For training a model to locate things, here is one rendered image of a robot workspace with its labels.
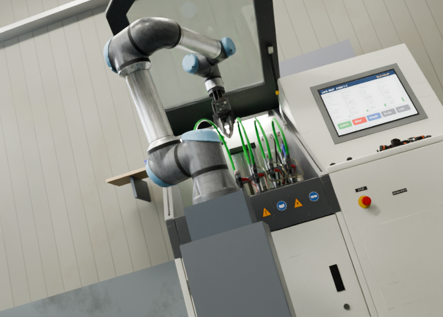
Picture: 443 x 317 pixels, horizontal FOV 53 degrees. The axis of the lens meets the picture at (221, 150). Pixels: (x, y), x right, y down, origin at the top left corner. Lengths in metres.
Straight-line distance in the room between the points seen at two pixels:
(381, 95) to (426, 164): 0.51
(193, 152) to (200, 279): 0.37
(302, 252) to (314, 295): 0.17
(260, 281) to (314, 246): 0.66
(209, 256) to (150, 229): 3.65
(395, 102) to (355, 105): 0.19
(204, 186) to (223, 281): 0.28
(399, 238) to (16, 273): 4.42
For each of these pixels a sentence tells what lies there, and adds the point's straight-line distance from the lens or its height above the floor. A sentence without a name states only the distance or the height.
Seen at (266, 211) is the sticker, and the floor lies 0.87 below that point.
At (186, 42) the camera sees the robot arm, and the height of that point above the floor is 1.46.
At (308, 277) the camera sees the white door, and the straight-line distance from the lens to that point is 1.83.
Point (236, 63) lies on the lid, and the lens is 2.29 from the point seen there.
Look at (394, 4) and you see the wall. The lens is 5.36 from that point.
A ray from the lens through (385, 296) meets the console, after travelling 1.90.
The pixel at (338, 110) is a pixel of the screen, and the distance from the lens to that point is 2.27.
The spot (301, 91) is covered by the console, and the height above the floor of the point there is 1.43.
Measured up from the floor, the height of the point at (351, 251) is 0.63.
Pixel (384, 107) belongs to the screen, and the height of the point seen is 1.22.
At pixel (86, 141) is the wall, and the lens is 5.29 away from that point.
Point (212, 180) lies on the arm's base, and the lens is 1.30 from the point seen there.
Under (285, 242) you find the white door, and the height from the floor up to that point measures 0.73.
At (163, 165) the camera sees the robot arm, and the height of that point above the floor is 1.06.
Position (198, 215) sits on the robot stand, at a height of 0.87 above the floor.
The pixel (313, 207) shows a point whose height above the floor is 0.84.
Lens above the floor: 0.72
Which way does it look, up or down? 14 degrees up
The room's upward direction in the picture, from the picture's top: 16 degrees counter-clockwise
